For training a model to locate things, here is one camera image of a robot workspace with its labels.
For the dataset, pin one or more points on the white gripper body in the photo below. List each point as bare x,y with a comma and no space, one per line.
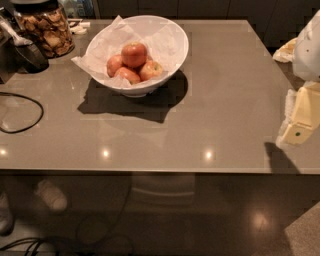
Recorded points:
308,55

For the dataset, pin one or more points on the black coffee machine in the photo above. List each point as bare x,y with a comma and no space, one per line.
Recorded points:
27,58

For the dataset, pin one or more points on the glass jar of dried slices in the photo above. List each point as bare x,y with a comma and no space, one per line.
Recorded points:
46,22

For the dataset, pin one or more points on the white crumpled paper liner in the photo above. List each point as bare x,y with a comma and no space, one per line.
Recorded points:
103,43

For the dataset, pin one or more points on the yellow-white cloth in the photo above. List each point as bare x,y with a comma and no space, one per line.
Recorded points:
285,53

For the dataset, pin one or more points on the white ceramic bowl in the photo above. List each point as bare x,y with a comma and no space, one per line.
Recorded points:
173,43

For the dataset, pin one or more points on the white shoe under table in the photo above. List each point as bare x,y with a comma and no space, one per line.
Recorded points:
52,196

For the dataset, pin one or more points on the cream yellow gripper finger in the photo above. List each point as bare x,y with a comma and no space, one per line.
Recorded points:
302,115

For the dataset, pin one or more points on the right red-green apple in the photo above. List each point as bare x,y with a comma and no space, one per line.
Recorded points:
150,70

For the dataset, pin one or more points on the small white items on table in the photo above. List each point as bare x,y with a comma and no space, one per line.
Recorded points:
78,27

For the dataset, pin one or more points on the white shoe at left edge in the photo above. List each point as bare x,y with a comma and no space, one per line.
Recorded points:
6,217

